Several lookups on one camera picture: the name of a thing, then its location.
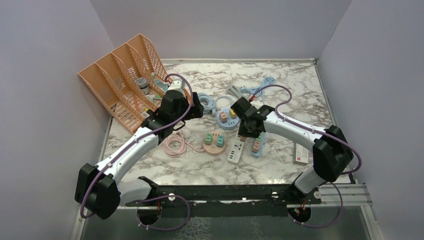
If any pink plug adapter small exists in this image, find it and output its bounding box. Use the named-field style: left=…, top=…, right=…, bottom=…
left=251, top=140, right=262, bottom=153

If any light blue power cable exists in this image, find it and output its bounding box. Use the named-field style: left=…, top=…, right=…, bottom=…
left=240, top=76, right=276, bottom=104

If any small white red box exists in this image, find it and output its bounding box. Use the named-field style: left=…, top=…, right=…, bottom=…
left=293, top=143, right=309, bottom=166

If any pink coiled cable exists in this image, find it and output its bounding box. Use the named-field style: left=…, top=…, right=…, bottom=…
left=163, top=130, right=206, bottom=158

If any grey coiled cable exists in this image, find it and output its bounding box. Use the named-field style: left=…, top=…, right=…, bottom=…
left=227, top=85, right=246, bottom=100

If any orange plastic file rack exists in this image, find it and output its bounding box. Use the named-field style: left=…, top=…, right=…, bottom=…
left=78, top=34, right=167, bottom=134

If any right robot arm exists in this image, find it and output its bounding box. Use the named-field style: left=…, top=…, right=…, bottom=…
left=230, top=98, right=354, bottom=204

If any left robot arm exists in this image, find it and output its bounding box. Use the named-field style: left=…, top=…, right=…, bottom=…
left=74, top=90, right=204, bottom=220

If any black mounting rail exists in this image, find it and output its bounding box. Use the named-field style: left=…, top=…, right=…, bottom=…
left=126, top=184, right=322, bottom=218

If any blue power strip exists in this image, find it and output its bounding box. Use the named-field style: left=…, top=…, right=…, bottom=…
left=250, top=132, right=266, bottom=158

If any blue coiled cable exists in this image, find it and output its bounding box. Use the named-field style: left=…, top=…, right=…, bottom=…
left=197, top=92, right=233, bottom=115

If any pink round power socket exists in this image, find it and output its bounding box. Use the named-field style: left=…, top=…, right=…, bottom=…
left=202, top=132, right=227, bottom=156

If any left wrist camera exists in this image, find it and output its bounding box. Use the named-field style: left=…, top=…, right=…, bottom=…
left=167, top=80, right=186, bottom=96

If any green plug adapter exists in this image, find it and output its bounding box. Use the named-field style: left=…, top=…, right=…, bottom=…
left=256, top=132, right=265, bottom=142
left=204, top=132, right=213, bottom=146

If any blue round power socket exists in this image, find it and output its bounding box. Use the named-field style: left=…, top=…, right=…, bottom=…
left=215, top=107, right=240, bottom=130

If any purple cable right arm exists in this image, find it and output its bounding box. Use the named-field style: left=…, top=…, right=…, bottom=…
left=250, top=84, right=363, bottom=229

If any white power strip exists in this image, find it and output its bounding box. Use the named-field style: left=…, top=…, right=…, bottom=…
left=227, top=135, right=246, bottom=164

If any yellow plug adapter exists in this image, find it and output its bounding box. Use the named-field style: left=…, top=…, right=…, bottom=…
left=228, top=108, right=237, bottom=119

